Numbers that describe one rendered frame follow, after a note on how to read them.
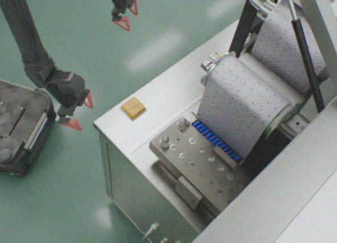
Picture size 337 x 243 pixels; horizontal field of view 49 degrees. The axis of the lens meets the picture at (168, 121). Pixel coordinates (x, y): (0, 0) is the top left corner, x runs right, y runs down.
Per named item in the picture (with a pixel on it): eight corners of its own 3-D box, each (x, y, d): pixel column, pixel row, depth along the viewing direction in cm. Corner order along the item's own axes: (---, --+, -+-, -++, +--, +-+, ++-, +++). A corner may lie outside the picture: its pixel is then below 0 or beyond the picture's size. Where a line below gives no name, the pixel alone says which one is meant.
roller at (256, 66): (243, 68, 139) (252, 46, 128) (297, 112, 131) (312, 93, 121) (222, 85, 134) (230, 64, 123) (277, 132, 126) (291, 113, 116)
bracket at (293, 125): (293, 116, 110) (296, 113, 109) (309, 129, 109) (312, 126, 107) (284, 126, 108) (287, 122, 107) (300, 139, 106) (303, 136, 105)
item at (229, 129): (196, 117, 137) (205, 88, 121) (244, 160, 130) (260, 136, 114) (195, 117, 137) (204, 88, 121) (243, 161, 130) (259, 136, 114)
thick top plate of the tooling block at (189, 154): (179, 123, 141) (181, 115, 135) (260, 199, 128) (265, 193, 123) (148, 148, 134) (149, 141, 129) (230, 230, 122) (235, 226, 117)
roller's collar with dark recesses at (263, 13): (265, 10, 128) (272, -5, 123) (279, 20, 126) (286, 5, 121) (254, 19, 126) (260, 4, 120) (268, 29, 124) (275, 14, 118)
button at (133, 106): (133, 98, 153) (134, 95, 151) (145, 109, 151) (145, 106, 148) (121, 108, 150) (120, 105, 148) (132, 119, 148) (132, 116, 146)
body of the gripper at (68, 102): (86, 92, 125) (73, 78, 120) (74, 117, 120) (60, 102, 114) (72, 93, 128) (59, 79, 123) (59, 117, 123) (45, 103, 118)
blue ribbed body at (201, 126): (197, 122, 137) (199, 117, 134) (241, 162, 131) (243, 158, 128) (191, 128, 136) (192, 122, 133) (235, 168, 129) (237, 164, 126)
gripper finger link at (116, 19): (139, 21, 154) (129, 3, 147) (134, 33, 150) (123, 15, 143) (126, 23, 157) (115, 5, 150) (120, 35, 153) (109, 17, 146)
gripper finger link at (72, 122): (93, 118, 128) (79, 102, 121) (85, 136, 125) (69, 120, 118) (79, 118, 131) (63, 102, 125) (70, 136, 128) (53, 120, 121)
